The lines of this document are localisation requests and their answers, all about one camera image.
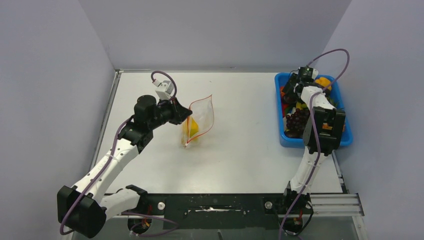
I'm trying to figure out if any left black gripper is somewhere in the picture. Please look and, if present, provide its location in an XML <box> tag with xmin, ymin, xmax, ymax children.
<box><xmin>148</xmin><ymin>95</ymin><xmax>192</xmax><ymax>130</ymax></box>

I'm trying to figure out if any toy yellow mango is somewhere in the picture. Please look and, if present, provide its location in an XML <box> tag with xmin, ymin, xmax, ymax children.
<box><xmin>181</xmin><ymin>117</ymin><xmax>199</xmax><ymax>146</ymax></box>

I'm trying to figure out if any clear zip top bag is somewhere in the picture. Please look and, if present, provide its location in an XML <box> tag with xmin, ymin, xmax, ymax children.
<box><xmin>181</xmin><ymin>94</ymin><xmax>215</xmax><ymax>148</ymax></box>

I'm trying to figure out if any toy purple grape bunch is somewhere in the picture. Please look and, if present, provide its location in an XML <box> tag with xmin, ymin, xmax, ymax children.
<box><xmin>285</xmin><ymin>108</ymin><xmax>310</xmax><ymax>132</ymax></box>

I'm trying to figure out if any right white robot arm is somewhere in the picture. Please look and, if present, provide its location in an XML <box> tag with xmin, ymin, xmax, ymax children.
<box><xmin>281</xmin><ymin>66</ymin><xmax>346</xmax><ymax>214</ymax></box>

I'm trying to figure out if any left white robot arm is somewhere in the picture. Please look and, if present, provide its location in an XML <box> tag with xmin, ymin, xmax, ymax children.
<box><xmin>57</xmin><ymin>95</ymin><xmax>193</xmax><ymax>238</ymax></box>

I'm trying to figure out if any toy orange bell pepper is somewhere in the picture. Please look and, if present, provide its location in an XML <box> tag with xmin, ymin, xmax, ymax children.
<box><xmin>314</xmin><ymin>77</ymin><xmax>332</xmax><ymax>92</ymax></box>

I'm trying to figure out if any blue plastic bin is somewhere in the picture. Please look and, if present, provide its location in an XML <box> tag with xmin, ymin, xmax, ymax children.
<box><xmin>274</xmin><ymin>72</ymin><xmax>354</xmax><ymax>149</ymax></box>

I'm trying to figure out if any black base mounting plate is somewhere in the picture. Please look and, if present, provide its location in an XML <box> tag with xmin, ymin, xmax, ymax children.
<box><xmin>115</xmin><ymin>184</ymin><xmax>312</xmax><ymax>236</ymax></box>

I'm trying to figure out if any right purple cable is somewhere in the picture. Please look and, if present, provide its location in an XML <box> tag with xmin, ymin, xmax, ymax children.
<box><xmin>278</xmin><ymin>48</ymin><xmax>351</xmax><ymax>240</ymax></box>

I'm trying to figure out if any purple cable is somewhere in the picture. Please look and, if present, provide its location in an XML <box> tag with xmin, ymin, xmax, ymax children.
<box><xmin>278</xmin><ymin>48</ymin><xmax>351</xmax><ymax>240</ymax></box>
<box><xmin>59</xmin><ymin>70</ymin><xmax>178</xmax><ymax>236</ymax></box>

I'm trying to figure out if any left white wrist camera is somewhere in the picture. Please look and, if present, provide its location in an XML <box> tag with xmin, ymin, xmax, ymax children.
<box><xmin>153</xmin><ymin>80</ymin><xmax>175</xmax><ymax>100</ymax></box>

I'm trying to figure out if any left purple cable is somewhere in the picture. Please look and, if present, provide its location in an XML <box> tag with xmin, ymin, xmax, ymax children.
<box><xmin>59</xmin><ymin>70</ymin><xmax>178</xmax><ymax>236</ymax></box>

